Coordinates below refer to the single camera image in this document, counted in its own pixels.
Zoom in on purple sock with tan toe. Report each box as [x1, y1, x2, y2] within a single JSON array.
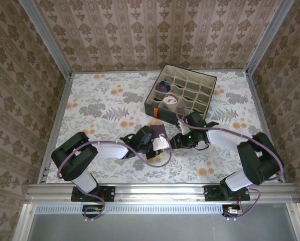
[[147, 119, 167, 159]]

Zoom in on dark grey fabric storage organizer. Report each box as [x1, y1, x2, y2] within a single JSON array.
[[143, 64, 218, 125]]

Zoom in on purple sock with teal toe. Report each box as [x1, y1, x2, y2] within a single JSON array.
[[155, 80, 171, 92]]

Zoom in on floral print tablecloth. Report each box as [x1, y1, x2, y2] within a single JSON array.
[[46, 70, 278, 184]]

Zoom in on grey metal panel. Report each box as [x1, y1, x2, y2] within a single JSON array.
[[27, 213, 297, 241]]

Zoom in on small connector board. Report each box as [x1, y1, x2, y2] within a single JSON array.
[[82, 204, 103, 218], [222, 203, 243, 217]]

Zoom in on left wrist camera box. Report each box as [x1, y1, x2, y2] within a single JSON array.
[[152, 134, 169, 151]]

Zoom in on aluminium mounting rail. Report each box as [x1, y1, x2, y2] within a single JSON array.
[[26, 183, 297, 204]]

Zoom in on slotted grey cable duct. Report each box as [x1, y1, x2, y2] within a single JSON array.
[[34, 203, 226, 214]]

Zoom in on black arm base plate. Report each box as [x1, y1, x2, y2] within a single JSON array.
[[204, 185, 251, 202], [71, 186, 116, 202]]

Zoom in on aluminium side rail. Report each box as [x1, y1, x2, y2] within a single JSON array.
[[245, 71, 285, 183], [36, 72, 74, 185]]

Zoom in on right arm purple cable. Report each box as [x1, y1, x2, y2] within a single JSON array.
[[176, 105, 284, 222]]

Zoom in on aluminium frame post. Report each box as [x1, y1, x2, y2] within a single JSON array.
[[245, 0, 296, 75], [19, 0, 73, 77]]

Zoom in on aluminium frame bar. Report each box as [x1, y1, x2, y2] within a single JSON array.
[[13, 203, 37, 241], [286, 202, 300, 241]]

